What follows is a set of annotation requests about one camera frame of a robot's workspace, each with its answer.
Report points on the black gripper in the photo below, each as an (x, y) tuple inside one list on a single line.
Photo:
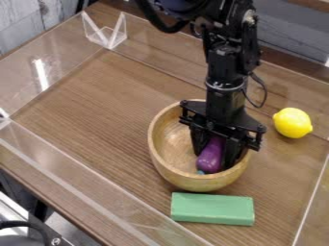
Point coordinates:
[(221, 116)]

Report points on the purple toy eggplant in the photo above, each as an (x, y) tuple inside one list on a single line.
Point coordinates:
[(209, 159)]

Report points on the brown wooden bowl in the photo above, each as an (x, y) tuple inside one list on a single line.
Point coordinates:
[(173, 157)]

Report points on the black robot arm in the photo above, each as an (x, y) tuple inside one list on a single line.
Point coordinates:
[(225, 24)]

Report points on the yellow lemon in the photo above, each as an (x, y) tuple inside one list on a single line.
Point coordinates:
[(293, 123)]

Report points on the green rectangular block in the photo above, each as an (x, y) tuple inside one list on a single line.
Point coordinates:
[(213, 209)]

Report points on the black equipment at table edge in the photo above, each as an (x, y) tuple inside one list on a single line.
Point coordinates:
[(27, 233)]

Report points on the clear acrylic corner bracket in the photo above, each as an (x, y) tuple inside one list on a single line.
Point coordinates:
[(107, 37)]

